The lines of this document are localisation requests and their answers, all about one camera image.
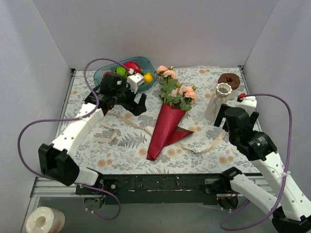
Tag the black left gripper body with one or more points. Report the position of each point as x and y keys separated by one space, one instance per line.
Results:
x=131 y=100

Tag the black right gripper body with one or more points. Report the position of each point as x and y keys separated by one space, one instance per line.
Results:
x=222 y=112

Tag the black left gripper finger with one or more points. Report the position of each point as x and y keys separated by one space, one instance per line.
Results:
x=140 y=107
x=133 y=108

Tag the pink artificial flower bunch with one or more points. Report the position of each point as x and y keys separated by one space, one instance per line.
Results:
x=173 y=93

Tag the dark red wrapping paper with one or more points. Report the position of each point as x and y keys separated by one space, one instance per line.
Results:
x=166 y=131

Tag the cream printed ribbon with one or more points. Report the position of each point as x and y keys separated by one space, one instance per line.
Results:
x=130 y=137

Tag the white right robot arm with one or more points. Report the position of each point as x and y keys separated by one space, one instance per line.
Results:
x=288 y=208

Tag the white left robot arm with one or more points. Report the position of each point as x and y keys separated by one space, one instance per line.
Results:
x=56 y=159

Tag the white ribbed ceramic vase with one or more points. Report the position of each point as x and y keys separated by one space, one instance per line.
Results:
x=222 y=94

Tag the red apple toy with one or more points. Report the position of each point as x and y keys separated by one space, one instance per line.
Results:
x=107 y=73

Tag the green watermelon toy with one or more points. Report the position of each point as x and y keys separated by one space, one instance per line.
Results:
x=121 y=71

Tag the red dragon fruit toy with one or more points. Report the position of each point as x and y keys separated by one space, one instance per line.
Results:
x=134 y=66

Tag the yellow lemon toy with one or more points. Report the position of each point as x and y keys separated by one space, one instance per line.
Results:
x=148 y=78

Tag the teal plastic fruit basket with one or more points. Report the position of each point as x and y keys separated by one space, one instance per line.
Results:
x=144 y=63

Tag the white toilet paper roll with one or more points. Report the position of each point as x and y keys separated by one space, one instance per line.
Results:
x=45 y=220

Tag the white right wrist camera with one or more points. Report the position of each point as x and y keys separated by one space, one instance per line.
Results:
x=248 y=103

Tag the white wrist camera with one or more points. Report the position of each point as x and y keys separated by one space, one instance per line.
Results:
x=248 y=103
x=135 y=80

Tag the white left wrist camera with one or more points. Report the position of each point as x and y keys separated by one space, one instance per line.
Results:
x=135 y=80

